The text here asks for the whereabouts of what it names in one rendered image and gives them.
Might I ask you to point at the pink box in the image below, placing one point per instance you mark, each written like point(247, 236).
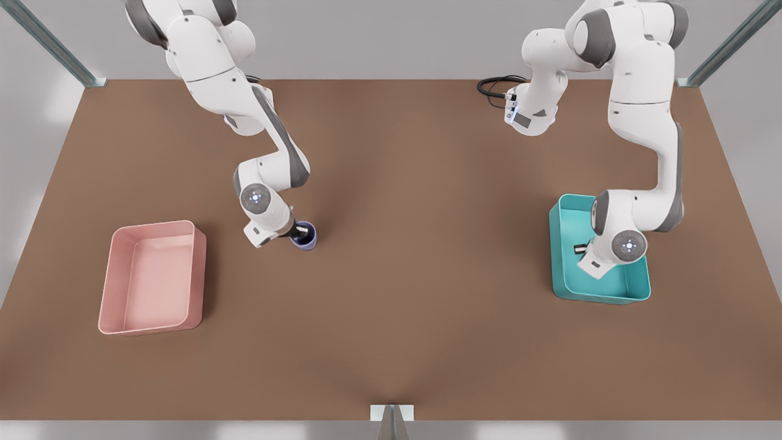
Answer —
point(153, 278)

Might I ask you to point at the silver frame post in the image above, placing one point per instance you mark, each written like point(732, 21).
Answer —
point(391, 423)
point(727, 46)
point(52, 43)

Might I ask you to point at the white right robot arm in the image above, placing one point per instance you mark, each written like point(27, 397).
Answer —
point(214, 73)

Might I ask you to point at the purple cup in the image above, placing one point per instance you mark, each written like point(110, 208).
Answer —
point(307, 237)

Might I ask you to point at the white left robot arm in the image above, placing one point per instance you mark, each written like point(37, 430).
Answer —
point(635, 91)

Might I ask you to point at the teal box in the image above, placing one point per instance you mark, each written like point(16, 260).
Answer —
point(571, 269)

